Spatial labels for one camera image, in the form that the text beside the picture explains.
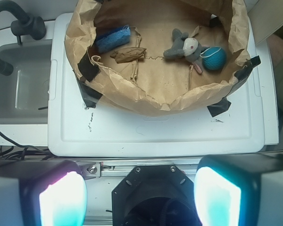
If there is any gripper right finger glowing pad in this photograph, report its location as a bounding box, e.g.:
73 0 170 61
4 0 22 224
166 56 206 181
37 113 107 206
194 154 283 226

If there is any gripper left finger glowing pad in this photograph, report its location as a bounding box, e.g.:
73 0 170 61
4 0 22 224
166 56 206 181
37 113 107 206
0 160 87 226

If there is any blue sponge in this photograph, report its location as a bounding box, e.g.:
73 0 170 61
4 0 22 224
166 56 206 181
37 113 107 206
95 25 131 53

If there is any grey sink basin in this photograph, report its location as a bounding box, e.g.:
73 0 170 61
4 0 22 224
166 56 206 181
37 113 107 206
0 40 52 125

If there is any brown paper bag tray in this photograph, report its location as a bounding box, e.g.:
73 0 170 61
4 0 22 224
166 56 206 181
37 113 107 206
65 0 259 116

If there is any grey plush bunny toy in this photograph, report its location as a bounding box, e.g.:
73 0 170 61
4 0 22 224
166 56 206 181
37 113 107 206
163 28 209 74

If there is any brown wooden piece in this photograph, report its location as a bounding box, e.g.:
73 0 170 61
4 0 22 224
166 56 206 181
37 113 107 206
110 47 147 64

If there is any black faucet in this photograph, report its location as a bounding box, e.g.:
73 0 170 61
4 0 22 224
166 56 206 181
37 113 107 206
0 0 46 76

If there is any aluminium extrusion rail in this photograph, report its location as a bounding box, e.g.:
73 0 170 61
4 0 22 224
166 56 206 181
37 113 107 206
75 158 200 180

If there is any black cable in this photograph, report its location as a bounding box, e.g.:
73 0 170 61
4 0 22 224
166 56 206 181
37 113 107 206
0 126 52 161

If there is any black octagonal mount plate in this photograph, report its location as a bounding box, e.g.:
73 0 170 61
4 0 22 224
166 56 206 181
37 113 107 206
112 165 202 226

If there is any teal ball with string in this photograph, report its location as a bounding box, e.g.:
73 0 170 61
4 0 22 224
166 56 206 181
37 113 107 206
200 47 227 71

